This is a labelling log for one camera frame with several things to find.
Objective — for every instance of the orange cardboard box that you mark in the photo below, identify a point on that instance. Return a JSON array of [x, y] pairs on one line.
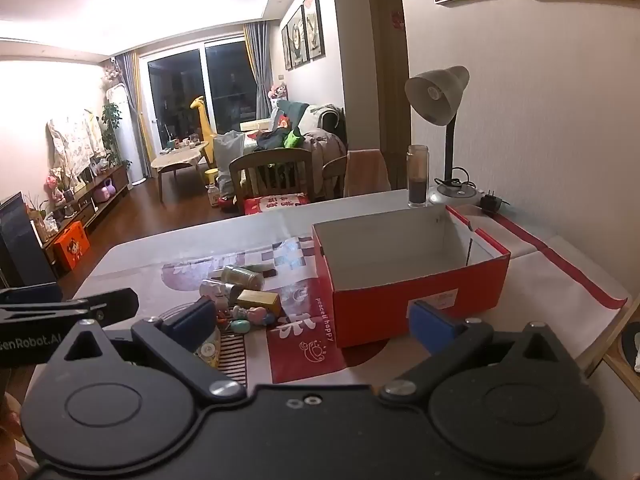
[[72, 247]]

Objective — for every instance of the white plastic bag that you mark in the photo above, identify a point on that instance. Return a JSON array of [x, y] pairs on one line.
[[229, 160]]

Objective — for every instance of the black power adapter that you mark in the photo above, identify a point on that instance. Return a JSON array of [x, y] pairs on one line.
[[490, 204]]

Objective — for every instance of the pink toy bag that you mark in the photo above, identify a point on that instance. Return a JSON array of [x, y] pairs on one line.
[[105, 191]]

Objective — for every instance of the glass balcony door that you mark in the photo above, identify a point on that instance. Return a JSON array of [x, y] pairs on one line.
[[200, 100]]

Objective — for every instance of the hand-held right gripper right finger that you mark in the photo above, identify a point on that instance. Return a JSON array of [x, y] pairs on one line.
[[432, 327]]

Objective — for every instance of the printed hanging cloth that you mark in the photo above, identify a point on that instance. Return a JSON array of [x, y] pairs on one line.
[[75, 140]]

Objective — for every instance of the pink flower bouquet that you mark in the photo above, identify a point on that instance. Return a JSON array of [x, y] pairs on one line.
[[59, 187]]

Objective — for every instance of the gold cardboard box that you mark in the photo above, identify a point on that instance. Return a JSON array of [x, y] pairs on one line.
[[259, 301]]

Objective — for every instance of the red cardboard box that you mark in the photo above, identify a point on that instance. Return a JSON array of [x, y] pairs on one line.
[[380, 310]]

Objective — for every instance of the glass jar with green lid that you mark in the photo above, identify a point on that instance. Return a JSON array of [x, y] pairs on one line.
[[242, 277]]

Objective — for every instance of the teal egg toy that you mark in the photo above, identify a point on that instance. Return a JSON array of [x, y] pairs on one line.
[[241, 326]]

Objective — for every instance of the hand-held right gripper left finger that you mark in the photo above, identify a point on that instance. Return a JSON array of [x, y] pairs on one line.
[[195, 317]]

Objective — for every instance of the white standing air conditioner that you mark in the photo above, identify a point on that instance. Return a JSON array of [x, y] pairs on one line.
[[127, 150]]

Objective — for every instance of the yellow giraffe toy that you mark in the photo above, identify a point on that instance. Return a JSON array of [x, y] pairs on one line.
[[204, 125]]

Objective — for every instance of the red door ornament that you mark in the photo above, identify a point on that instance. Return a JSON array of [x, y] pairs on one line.
[[399, 19]]

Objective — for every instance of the pink towel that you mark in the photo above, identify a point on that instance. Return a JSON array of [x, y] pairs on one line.
[[367, 172]]

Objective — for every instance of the small framed wall picture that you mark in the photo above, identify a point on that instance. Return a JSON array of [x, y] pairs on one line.
[[286, 47]]

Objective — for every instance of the pink pig toy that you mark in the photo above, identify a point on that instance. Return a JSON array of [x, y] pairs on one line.
[[261, 316]]

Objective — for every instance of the tall glass jar dark contents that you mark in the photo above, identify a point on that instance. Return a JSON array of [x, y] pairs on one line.
[[418, 185]]

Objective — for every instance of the black television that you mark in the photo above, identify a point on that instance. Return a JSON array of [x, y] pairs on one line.
[[20, 245]]

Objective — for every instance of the wooden coffee table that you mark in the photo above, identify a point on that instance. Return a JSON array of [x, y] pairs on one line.
[[180, 160]]

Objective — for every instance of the sofa with clothes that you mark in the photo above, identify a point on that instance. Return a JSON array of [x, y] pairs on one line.
[[325, 120]]

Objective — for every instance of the grey yellow window curtain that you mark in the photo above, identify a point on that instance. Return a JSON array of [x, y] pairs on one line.
[[135, 110]]

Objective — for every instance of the wooden door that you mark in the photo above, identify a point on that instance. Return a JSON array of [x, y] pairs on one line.
[[390, 85]]

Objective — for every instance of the medium framed wall picture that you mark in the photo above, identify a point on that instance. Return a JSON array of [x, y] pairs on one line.
[[296, 35]]

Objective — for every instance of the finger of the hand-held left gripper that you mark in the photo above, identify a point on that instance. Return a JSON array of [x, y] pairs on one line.
[[110, 305]]

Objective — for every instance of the large framed wall picture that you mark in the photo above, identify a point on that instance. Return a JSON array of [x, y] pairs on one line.
[[313, 25]]

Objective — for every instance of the printed red white tablecloth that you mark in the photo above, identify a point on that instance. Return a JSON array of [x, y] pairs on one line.
[[165, 260]]

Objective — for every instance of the pink plush toy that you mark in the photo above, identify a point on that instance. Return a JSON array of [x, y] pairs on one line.
[[278, 91]]

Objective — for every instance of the small plastic bottle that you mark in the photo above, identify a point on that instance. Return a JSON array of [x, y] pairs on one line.
[[213, 196]]

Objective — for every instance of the grey desk lamp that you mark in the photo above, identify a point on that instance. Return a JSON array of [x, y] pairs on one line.
[[440, 95]]

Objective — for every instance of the wooden television cabinet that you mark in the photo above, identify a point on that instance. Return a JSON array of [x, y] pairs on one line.
[[122, 180]]

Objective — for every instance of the red seat cushion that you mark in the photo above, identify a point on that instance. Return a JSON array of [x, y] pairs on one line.
[[275, 202]]

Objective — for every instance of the green potted plant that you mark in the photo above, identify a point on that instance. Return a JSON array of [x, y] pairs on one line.
[[111, 120]]

